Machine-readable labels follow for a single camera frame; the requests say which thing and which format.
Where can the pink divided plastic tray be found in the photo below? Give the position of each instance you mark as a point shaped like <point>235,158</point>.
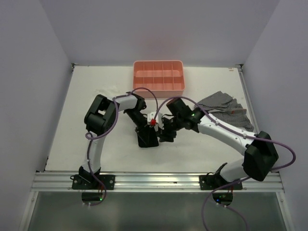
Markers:
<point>159,78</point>

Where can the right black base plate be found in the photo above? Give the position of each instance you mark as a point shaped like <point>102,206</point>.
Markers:
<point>211,181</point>

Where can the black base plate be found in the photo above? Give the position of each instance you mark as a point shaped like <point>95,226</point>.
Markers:
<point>211,181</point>
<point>106,181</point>

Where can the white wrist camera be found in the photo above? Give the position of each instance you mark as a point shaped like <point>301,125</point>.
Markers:
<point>156,123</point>
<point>151,118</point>

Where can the white underwear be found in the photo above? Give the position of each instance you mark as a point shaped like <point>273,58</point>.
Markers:
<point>110,91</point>

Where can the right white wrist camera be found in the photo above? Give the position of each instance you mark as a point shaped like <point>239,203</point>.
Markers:
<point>156,123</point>

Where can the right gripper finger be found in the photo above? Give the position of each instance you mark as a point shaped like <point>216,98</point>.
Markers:
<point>166,137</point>
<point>162,132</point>

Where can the aluminium mounting rail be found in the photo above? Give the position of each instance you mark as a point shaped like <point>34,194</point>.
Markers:
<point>58,181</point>

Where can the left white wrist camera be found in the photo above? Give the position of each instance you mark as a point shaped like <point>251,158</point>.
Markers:
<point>151,118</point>

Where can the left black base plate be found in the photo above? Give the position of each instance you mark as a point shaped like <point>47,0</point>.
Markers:
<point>106,181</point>

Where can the black underwear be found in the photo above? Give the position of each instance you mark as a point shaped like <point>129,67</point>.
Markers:
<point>153,140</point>

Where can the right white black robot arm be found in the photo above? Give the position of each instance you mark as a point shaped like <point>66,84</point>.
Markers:
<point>257,150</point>

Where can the grey striped underwear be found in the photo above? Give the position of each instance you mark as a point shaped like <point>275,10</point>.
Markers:
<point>226,108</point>

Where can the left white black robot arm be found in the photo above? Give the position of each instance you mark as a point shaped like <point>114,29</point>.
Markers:
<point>100,120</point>

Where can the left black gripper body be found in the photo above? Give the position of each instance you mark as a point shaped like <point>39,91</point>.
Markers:
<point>141,126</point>

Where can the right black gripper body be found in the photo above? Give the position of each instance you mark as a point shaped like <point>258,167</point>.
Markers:
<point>173,124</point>

